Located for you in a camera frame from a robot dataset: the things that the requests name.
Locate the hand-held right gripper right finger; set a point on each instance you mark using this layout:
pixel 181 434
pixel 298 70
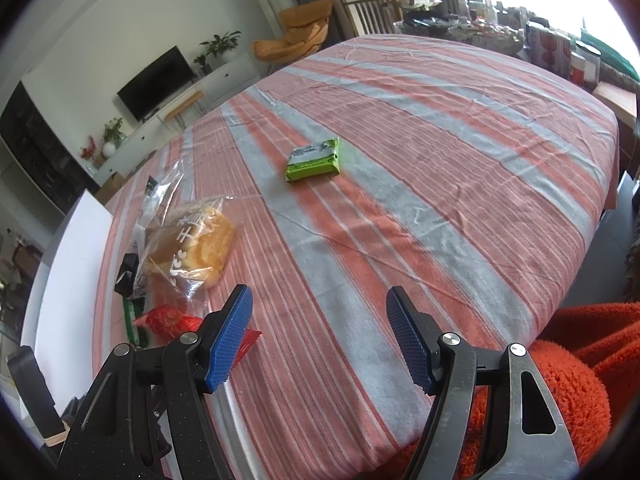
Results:
pixel 410 340

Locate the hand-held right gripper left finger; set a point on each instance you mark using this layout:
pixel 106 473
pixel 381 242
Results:
pixel 230 340

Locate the red snack packet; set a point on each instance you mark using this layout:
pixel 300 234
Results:
pixel 165 320

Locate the small green white wrapper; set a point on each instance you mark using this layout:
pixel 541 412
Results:
pixel 131 320

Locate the bread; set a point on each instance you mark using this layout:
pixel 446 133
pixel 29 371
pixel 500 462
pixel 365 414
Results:
pixel 195 245

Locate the dark chocolate bar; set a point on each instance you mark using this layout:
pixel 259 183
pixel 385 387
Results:
pixel 126 272

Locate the green snack packet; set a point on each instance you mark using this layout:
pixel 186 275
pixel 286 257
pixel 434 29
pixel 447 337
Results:
pixel 315 160

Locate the white board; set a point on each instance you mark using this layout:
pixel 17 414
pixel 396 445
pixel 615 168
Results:
pixel 70 280

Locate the red grey striped tablecloth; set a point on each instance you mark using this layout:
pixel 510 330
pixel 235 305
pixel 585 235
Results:
pixel 400 160

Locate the cardboard box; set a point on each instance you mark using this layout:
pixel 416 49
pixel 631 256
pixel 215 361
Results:
pixel 111 186

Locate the potted plant white vase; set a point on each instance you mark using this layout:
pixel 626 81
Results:
pixel 112 135

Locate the red flower branch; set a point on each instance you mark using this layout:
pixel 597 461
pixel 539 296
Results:
pixel 89 149

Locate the wooden stool hairpin legs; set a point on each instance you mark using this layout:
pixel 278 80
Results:
pixel 182 105

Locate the dark glass cabinet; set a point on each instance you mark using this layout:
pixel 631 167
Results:
pixel 35 145

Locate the white TV cabinet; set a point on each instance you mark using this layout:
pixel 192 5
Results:
pixel 227 80

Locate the black television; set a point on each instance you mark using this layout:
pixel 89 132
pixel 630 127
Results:
pixel 157 82

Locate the small potted plant dark pot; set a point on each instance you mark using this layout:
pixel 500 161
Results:
pixel 202 62

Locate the large leafy potted plant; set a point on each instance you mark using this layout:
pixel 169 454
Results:
pixel 220 45

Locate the patterned bowl with items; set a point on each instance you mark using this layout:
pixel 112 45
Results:
pixel 492 37

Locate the orange lounge chair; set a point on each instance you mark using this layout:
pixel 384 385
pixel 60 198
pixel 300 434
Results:
pixel 295 32

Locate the tan book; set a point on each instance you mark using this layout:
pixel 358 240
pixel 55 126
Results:
pixel 617 102

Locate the dark bowl with items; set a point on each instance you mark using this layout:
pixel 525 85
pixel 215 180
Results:
pixel 425 22

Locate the red fruit print carton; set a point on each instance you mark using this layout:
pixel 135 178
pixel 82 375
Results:
pixel 542 47
pixel 562 52

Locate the wooden slatted chair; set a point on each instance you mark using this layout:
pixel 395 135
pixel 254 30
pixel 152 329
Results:
pixel 367 10

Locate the white patterned plate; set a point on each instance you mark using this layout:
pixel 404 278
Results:
pixel 420 2

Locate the white plastic bottle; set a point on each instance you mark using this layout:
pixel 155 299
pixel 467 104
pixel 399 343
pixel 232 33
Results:
pixel 462 6

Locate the green cloth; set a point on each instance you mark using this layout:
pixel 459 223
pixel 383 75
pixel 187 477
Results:
pixel 607 55

